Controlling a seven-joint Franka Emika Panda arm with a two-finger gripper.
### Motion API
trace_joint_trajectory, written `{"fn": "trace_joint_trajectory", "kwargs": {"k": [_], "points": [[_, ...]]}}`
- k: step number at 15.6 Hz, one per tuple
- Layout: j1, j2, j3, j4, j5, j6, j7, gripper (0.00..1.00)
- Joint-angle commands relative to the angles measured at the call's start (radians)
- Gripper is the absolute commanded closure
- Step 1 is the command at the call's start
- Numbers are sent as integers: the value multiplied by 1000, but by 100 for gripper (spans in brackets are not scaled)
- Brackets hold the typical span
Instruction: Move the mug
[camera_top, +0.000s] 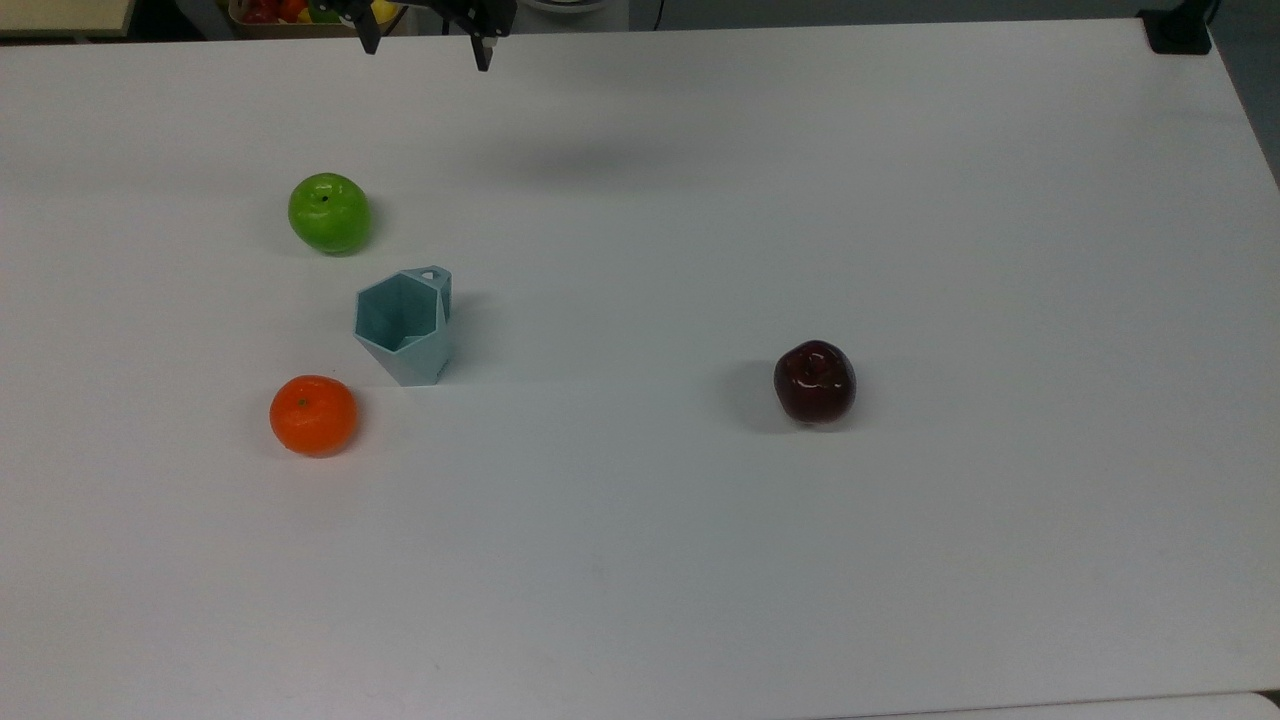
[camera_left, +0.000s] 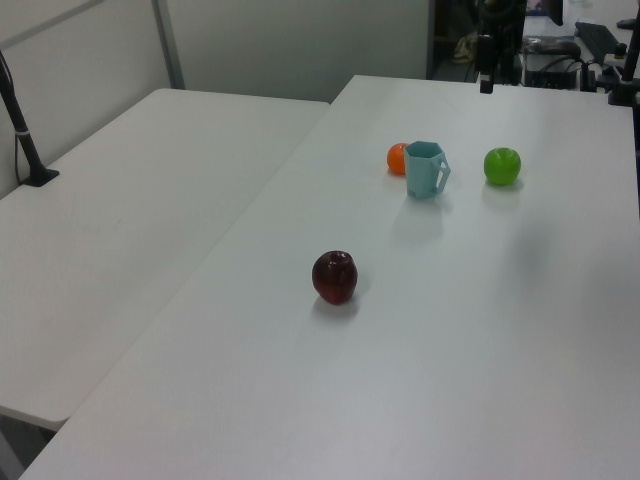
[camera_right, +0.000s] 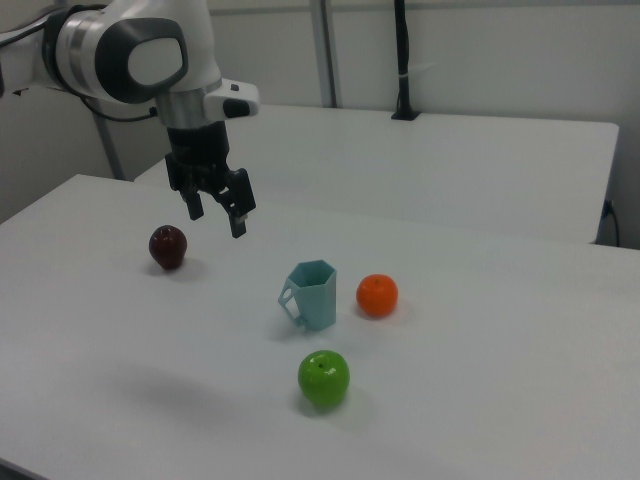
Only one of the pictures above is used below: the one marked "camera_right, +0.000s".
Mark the grey partition post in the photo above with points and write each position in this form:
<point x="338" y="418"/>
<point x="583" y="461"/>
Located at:
<point x="111" y="150"/>
<point x="322" y="50"/>

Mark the green apple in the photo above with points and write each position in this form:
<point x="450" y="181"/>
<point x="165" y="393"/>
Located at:
<point x="324" y="377"/>

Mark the dark red apple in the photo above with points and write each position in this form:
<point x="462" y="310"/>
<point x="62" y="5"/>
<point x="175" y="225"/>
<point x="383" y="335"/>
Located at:
<point x="168" y="247"/>

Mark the white side table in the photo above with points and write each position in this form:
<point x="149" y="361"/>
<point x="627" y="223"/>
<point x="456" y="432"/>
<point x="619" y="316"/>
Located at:
<point x="400" y="165"/>

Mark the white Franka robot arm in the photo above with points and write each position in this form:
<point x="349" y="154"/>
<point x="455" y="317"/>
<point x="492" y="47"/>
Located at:
<point x="150" y="60"/>

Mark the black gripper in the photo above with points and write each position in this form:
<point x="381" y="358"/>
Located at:
<point x="197" y="150"/>

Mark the light blue hexagonal mug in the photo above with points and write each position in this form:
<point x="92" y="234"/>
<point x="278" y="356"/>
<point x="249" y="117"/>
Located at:
<point x="315" y="300"/>

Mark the orange mandarin fruit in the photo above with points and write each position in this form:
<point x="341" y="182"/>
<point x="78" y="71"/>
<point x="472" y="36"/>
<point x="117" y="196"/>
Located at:
<point x="377" y="296"/>

